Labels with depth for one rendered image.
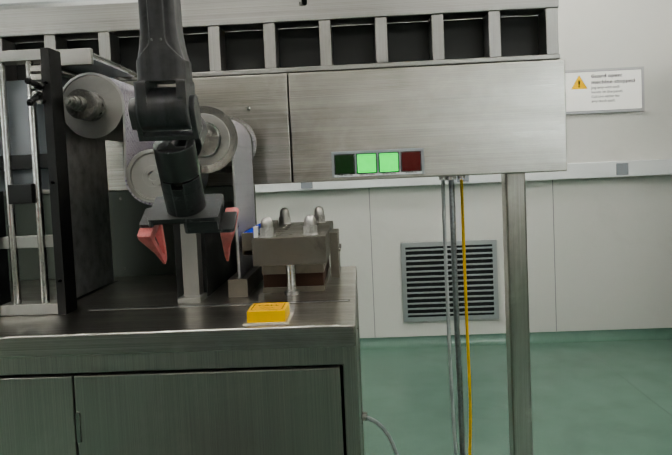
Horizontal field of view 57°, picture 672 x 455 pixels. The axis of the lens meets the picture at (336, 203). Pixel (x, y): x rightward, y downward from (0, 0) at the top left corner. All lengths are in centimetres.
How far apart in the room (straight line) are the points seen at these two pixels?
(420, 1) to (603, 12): 276
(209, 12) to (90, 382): 101
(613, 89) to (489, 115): 266
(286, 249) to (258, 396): 33
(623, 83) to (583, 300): 141
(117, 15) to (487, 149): 107
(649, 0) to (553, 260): 174
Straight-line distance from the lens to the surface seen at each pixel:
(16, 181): 144
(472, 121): 172
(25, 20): 196
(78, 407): 128
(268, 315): 113
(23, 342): 126
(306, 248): 133
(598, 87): 431
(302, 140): 169
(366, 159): 168
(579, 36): 433
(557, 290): 429
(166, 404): 122
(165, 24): 84
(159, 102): 83
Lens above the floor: 117
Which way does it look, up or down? 3 degrees down
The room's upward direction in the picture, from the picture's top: 3 degrees counter-clockwise
